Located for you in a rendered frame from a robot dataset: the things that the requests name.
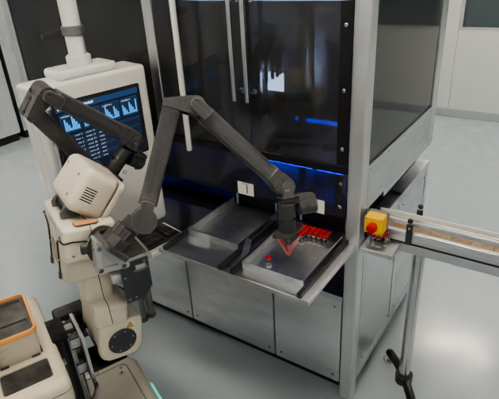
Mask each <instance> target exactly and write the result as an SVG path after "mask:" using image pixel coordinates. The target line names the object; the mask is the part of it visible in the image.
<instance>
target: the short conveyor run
mask: <svg viewBox="0 0 499 399"><path fill-rule="evenodd" d="M418 208H419V209H420V210H419V209H417V214H416V215H415V214H410V213H407V212H404V211H397V210H393V209H390V208H385V207H381V208H380V210H381V211H386V212H389V213H390V217H389V226H388V228H387V230H386V231H385V234H386V232H390V240H391V241H396V242H399V243H401V247H400V249H399V250H400V251H403V252H406V253H412V254H415V255H418V256H421V257H426V258H429V259H433V260H438V261H441V262H444V263H448V264H453V265H456V266H459V267H462V268H468V269H470V270H474V271H477V272H482V273H486V274H489V275H492V276H497V277H499V233H495V232H491V231H488V230H481V229H477V228H474V227H470V226H464V225H459V224H456V223H452V222H446V221H442V220H439V219H434V218H428V217H425V216H423V212H424V211H423V210H422V209H423V208H424V205H422V204H419V205H418Z"/></svg>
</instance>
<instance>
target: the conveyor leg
mask: <svg viewBox="0 0 499 399"><path fill-rule="evenodd" d="M425 258H426V257H423V256H418V255H415V254H413V256H412V264H411V270H410V278H409V290H408V297H407V304H406V317H405V324H404V331H403V338H402V351H401V358H400V365H399V374H400V375H401V376H403V377H408V376H409V374H410V368H411V362H412V355H413V344H414V337H415V332H416V325H417V314H418V307H419V301H420V295H421V284H422V277H423V271H424V265H425Z"/></svg>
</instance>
